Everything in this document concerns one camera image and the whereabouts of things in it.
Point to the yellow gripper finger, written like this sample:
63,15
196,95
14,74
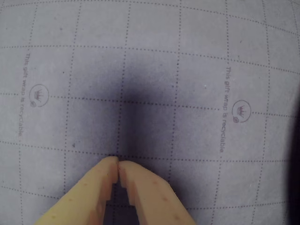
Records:
154,201
82,201

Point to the brown gridded wrapping paper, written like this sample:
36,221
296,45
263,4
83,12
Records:
164,70

